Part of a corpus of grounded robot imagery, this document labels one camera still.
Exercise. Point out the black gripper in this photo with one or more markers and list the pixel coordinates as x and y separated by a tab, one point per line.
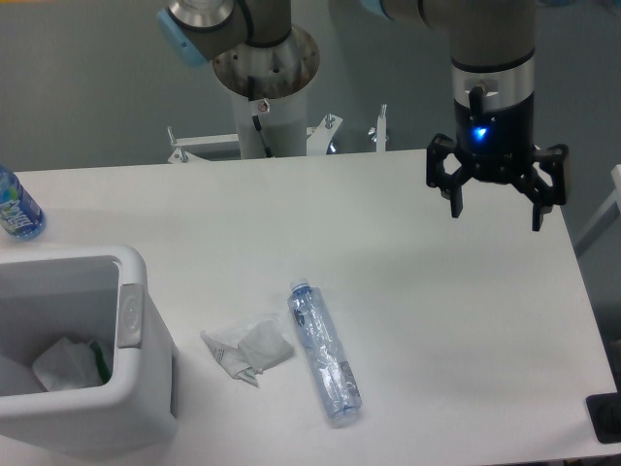
497	148

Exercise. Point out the clear crushed plastic bottle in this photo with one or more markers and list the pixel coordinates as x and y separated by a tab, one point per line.
336	385

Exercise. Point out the clear plastic wrapper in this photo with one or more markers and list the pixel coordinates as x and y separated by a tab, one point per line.
249	347

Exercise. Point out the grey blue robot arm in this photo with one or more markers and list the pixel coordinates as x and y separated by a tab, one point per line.
492	43

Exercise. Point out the white trash can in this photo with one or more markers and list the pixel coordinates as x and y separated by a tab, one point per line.
97	296

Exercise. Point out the black object at table edge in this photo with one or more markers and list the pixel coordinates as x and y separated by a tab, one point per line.
604	411

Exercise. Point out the white tissue in bin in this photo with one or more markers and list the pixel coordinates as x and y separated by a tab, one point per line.
67	366

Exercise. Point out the blue labelled water bottle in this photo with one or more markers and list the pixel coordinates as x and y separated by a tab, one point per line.
21	216

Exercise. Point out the white frame at right edge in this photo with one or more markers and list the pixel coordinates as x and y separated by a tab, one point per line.
601	219

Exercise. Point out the white pedestal base frame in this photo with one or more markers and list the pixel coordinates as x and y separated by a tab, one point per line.
320	140

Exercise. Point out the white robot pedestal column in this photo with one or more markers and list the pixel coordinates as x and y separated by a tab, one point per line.
268	88

